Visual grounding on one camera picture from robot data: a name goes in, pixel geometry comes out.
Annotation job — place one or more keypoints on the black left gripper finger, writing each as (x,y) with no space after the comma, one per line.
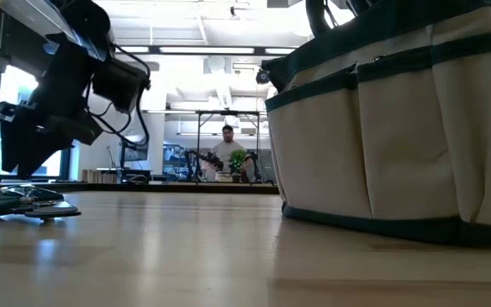
(36,140)
(119,83)

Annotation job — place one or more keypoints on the green pruning shears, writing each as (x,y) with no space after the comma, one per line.
(7,200)

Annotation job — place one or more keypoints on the beige green gardening bag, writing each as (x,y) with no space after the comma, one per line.
(399,140)

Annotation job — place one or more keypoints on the black background robot arm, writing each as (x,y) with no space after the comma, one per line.
(255,164)
(205,158)

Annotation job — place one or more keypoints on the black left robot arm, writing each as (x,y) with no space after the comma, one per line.
(79,25)

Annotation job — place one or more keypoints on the large window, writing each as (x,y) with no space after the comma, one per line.
(15,83)

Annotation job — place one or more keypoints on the wooden crate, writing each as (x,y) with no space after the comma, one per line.
(98,175)

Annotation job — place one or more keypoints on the monitor on black stand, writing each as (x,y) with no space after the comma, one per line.
(136,154)

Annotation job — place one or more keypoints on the long ceiling light strip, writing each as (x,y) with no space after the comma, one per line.
(207,50)

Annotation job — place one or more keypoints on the person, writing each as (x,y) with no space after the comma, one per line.
(226,151)

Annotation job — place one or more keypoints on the small green potted plant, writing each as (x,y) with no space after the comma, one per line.
(238,158)

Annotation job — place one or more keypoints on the black overhead gantry frame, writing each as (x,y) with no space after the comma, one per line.
(228,113)

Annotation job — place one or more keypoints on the black hanging ceiling camera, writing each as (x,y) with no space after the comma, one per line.
(262,77)

